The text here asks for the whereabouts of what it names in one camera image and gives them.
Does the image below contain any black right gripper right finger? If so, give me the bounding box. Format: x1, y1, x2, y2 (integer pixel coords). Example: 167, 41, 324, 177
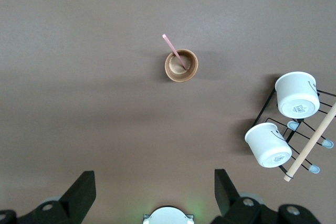
212, 168, 279, 224

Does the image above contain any black wire rack wooden handle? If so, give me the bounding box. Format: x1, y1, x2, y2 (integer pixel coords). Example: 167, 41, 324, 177
253, 74, 336, 183

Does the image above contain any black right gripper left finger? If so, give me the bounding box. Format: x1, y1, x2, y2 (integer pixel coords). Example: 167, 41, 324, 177
15, 170, 96, 224

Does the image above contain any white paper cup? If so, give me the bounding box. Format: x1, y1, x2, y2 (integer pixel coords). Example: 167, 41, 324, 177
244, 122, 293, 168
275, 71, 321, 119

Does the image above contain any brown cylindrical cup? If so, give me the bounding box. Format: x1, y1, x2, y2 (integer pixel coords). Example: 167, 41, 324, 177
164, 48, 199, 82

